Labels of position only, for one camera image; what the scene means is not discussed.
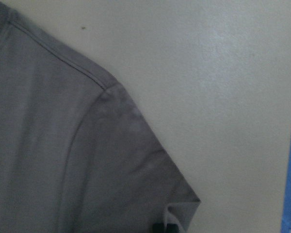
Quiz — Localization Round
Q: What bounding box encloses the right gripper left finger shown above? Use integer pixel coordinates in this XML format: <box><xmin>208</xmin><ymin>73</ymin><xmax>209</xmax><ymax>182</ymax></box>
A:
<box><xmin>153</xmin><ymin>222</ymin><xmax>166</xmax><ymax>233</ymax></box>

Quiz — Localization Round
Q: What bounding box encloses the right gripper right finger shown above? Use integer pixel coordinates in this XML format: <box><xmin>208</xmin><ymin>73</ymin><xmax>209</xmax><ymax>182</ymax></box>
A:
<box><xmin>166</xmin><ymin>224</ymin><xmax>178</xmax><ymax>233</ymax></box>

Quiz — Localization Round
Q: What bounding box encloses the dark brown t-shirt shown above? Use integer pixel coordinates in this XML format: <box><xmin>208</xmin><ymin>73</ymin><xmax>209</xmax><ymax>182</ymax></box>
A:
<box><xmin>0</xmin><ymin>2</ymin><xmax>200</xmax><ymax>233</ymax></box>

